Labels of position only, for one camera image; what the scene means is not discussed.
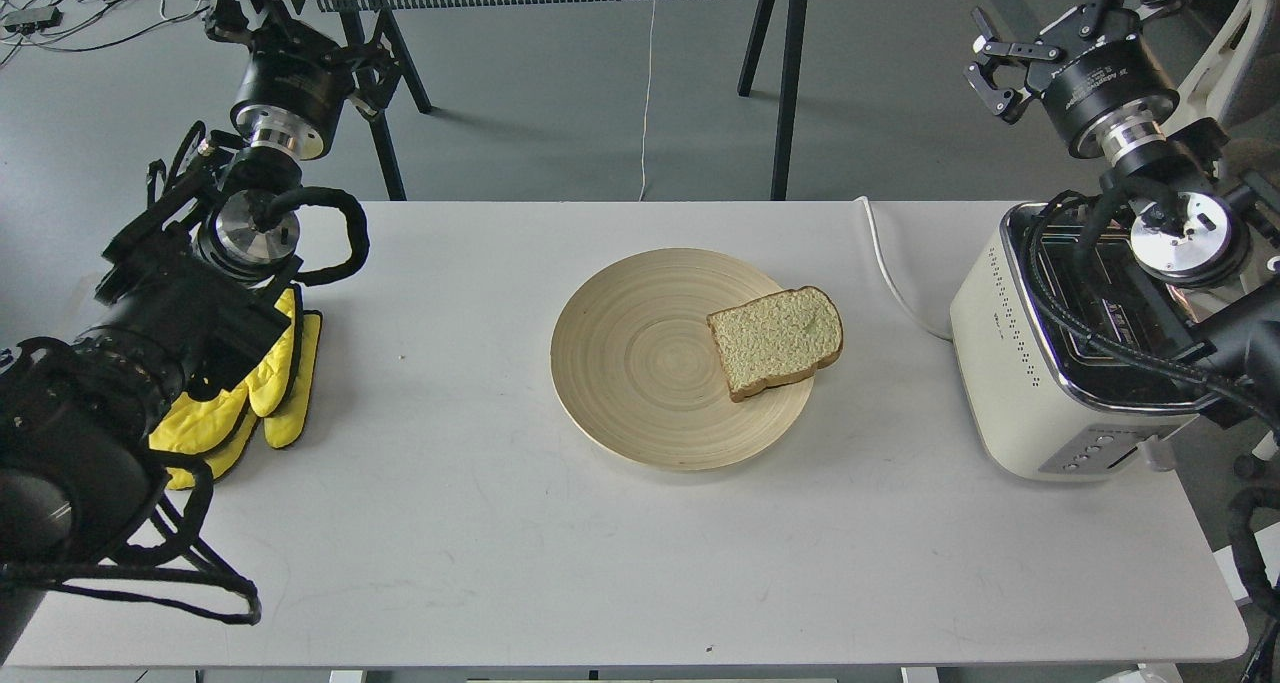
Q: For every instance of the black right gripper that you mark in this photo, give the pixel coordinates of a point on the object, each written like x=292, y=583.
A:
x=1089, y=63

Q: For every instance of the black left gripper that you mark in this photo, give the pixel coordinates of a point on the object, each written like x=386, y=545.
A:
x=298, y=79

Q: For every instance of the slice of bread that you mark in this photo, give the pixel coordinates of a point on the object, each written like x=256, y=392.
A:
x=777, y=339

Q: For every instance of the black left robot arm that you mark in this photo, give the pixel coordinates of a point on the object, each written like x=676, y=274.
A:
x=190, y=310

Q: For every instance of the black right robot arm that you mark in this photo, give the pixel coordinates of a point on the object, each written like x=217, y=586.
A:
x=1095, y=327

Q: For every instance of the cream white toaster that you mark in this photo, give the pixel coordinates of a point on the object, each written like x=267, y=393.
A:
x=1045, y=410

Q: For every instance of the white office chair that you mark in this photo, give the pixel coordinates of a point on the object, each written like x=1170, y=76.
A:
x=1236, y=77

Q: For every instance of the yellow oven glove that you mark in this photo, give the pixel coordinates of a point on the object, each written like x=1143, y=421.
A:
x=273, y=398

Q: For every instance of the round bamboo plate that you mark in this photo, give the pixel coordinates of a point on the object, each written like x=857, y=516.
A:
x=634, y=362

